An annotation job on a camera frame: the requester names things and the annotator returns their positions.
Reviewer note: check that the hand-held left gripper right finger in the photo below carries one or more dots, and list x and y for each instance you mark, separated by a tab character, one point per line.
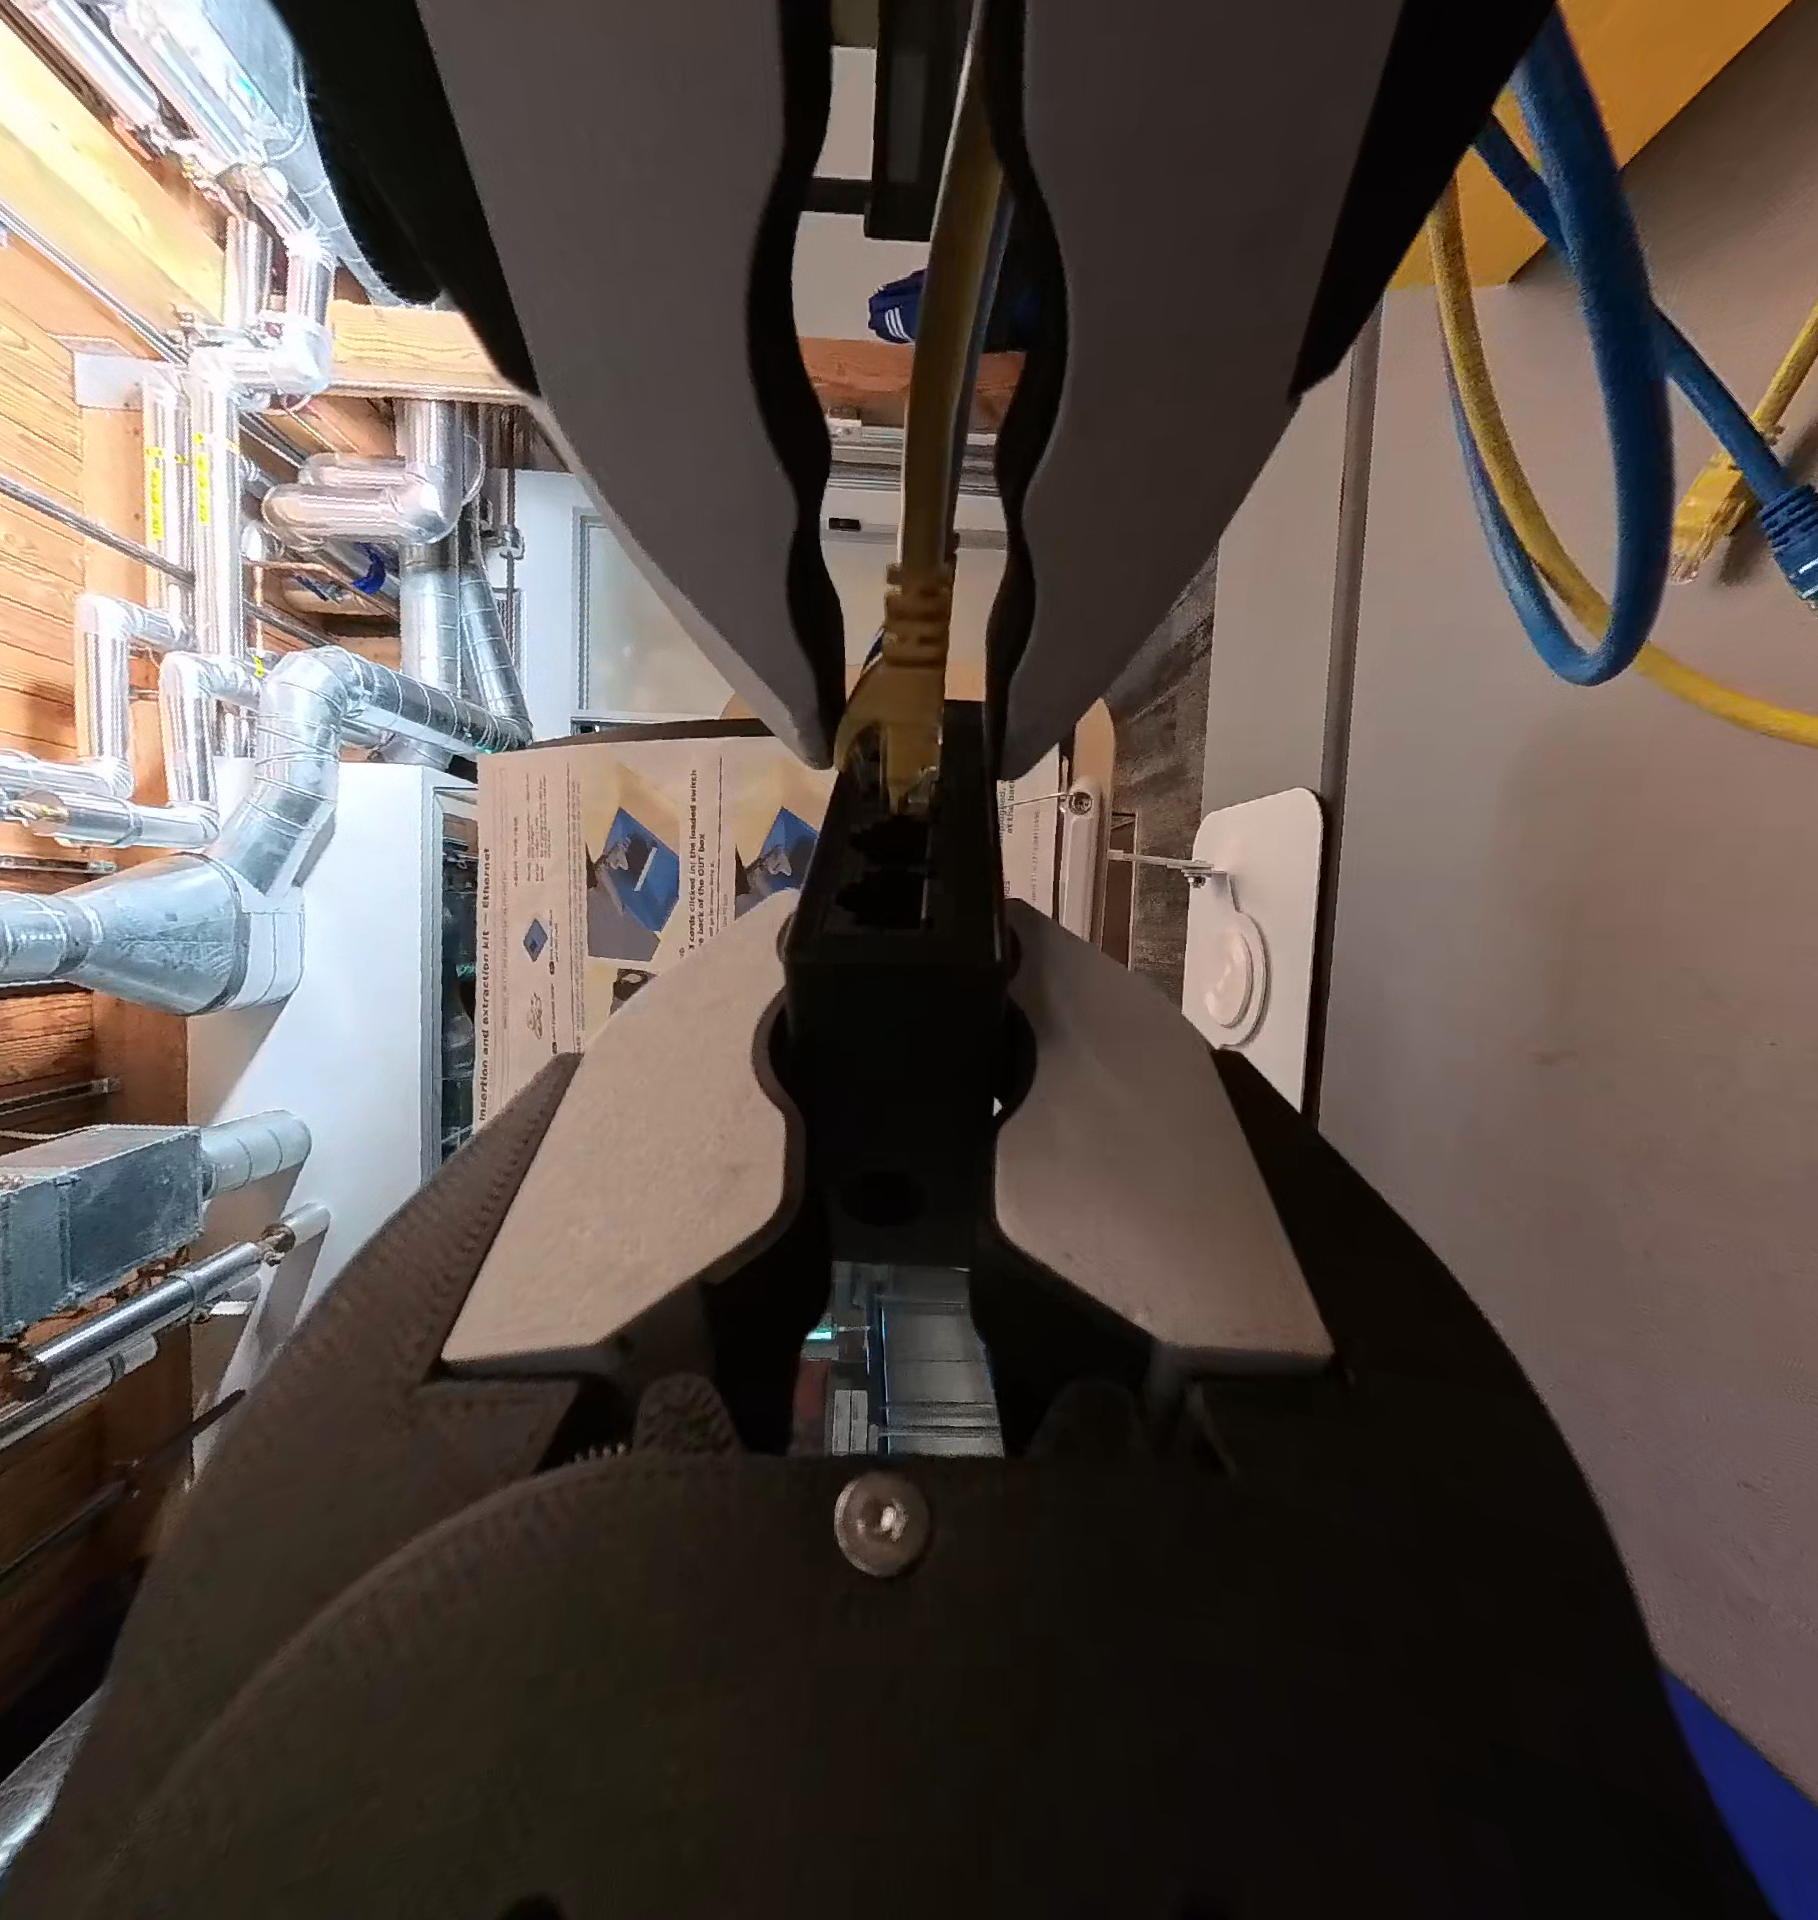
1149	1186

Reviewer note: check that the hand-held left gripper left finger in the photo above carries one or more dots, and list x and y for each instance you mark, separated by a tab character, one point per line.
626	1171

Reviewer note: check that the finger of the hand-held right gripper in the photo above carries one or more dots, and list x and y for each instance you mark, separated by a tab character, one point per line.
626	299
1195	299

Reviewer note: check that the black network switch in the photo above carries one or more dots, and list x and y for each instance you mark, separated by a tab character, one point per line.
895	1049

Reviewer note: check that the yellow plastic bin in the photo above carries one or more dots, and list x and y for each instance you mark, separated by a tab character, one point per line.
1598	90

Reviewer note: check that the blue plastic bin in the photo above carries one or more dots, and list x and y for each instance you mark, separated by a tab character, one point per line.
1780	1831

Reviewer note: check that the blue bag with white stripes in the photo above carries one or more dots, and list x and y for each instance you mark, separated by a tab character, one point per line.
897	309

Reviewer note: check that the instruction poster board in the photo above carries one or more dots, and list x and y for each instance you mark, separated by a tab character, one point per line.
655	870

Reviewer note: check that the white board stand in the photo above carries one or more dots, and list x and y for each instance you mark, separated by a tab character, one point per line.
1256	900

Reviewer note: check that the silver ceiling ductwork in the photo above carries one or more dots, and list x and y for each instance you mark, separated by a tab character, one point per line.
129	930

